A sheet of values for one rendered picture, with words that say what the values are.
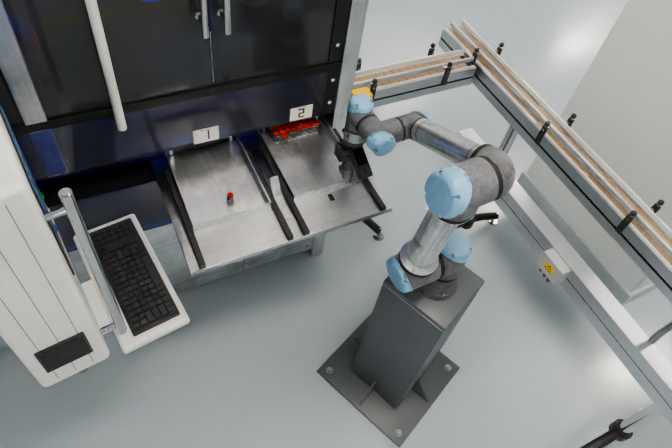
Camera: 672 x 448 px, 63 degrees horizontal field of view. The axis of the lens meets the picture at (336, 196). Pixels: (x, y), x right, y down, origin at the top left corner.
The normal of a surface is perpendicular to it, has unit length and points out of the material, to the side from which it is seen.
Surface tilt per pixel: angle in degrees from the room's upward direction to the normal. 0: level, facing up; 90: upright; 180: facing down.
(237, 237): 0
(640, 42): 90
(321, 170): 0
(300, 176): 0
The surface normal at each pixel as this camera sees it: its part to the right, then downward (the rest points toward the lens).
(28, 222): 0.55, 0.69
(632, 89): -0.89, 0.27
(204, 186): 0.12, -0.62
